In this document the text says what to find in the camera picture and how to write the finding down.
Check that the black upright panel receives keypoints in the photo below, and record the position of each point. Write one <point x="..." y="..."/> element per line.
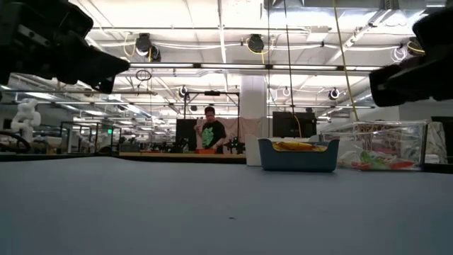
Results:
<point x="186" y="132"/>

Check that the pink cloth curtain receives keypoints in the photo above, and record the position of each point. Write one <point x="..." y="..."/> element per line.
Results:
<point x="244" y="129"/>

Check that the person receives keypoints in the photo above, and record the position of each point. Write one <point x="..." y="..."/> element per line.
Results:
<point x="212" y="132"/>

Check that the black metal gantry frame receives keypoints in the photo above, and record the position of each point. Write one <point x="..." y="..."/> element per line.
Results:
<point x="212" y="93"/>

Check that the yellow sour candy packet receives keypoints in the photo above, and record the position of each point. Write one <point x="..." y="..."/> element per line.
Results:
<point x="321" y="148"/>
<point x="295" y="146"/>

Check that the white humanoid robot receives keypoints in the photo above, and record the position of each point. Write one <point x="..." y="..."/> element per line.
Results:
<point x="26" y="117"/>

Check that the black framed glass enclosure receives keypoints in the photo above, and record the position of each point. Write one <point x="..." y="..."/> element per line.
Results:
<point x="90" y="136"/>

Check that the clear plastic bin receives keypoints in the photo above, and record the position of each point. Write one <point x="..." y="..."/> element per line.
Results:
<point x="389" y="138"/>

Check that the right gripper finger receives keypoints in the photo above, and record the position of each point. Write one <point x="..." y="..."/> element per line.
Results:
<point x="410" y="83"/>

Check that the teal plastic bin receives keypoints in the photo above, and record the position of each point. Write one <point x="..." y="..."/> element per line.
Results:
<point x="299" y="161"/>

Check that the black monitor screen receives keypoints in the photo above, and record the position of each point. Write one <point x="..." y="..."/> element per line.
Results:
<point x="293" y="122"/>

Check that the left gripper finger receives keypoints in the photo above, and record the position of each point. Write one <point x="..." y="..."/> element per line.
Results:
<point x="104" y="86"/>
<point x="92" y="65"/>

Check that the green gummy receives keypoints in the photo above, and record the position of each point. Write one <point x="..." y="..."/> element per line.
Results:
<point x="373" y="161"/>

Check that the silver ventilation duct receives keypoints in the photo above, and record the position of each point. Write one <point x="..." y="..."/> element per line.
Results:
<point x="361" y="95"/>

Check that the orange plastic tray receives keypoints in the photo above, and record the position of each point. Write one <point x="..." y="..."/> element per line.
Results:
<point x="205" y="151"/>

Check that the long ceiling light strip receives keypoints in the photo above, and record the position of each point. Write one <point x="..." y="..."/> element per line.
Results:
<point x="230" y="66"/>

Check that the small robot with green lights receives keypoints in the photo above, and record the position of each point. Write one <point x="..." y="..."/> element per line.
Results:
<point x="234" y="146"/>

